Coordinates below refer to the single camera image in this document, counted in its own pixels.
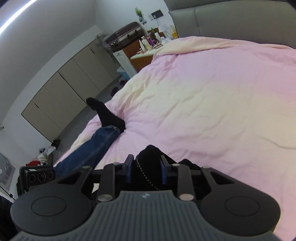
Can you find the pair of dark slippers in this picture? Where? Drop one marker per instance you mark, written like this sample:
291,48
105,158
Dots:
116,87

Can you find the maroon suitcase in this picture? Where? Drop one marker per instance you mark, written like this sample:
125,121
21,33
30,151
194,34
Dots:
124,36

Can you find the ceiling light strip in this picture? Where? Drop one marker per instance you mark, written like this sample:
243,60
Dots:
16,17

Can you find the pile of clutter on floor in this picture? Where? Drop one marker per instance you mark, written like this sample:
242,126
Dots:
45,153

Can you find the black sock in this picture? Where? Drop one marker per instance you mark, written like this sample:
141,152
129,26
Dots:
106,113

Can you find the small round fan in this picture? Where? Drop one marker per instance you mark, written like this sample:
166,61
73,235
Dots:
101,40

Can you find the white table lamp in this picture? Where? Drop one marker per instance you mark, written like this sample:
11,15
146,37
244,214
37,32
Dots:
164,29

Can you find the group of bottles on nightstand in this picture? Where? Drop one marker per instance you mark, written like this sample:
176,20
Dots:
152,40

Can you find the green potted plant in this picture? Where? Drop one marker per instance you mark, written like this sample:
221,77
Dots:
139,14

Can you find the wooden nightstand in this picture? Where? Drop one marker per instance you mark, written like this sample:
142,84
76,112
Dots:
136,52

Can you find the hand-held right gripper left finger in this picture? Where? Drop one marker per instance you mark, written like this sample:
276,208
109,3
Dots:
129,169

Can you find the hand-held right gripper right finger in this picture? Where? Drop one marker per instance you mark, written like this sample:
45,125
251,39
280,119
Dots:
164,170

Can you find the black pants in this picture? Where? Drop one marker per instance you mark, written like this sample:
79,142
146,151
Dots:
150,162

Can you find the beige wardrobe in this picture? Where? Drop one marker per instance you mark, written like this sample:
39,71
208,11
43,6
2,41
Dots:
69,92

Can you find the black wall panel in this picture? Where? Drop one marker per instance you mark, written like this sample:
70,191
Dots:
157,13

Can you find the grey padded headboard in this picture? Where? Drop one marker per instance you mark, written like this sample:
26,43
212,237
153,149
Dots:
231,20

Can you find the pink duvet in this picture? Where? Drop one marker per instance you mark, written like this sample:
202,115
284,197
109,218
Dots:
208,104

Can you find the blue storage box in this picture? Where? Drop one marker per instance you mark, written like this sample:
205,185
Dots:
122,73

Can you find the person's left leg in jeans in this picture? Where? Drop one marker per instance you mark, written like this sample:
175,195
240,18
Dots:
92,148

